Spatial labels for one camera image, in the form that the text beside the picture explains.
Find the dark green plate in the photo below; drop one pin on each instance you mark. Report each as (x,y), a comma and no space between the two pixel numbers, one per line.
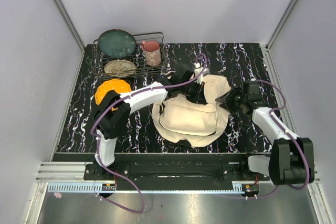
(117,43)

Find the pink patterned mug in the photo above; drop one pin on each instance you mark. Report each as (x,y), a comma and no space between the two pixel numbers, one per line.
(152,52)

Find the orange dotted plate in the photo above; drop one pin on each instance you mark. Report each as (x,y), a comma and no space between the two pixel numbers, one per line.
(117,85)

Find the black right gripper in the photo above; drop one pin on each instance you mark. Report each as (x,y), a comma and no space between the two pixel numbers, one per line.
(222,98)

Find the wire dish rack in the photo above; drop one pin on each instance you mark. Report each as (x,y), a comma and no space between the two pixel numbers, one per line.
(99,59)

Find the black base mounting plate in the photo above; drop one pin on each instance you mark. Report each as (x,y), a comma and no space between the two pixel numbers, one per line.
(196,170)

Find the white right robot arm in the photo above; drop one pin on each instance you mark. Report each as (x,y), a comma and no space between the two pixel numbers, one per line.
(291,161)

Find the cream canvas student bag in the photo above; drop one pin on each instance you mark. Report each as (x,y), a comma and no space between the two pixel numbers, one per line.
(178,120)

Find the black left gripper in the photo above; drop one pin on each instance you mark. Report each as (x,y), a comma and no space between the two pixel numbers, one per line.
(199,97)

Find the aluminium frame rail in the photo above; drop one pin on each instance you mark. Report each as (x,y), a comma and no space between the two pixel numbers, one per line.
(70,25)

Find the beige patterned plate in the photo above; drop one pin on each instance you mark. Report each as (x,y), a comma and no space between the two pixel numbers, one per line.
(120,68)

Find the white cable duct strip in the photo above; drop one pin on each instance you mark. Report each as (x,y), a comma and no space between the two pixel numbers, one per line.
(97,187)

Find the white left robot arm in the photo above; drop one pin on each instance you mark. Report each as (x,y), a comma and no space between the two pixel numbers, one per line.
(112,113)

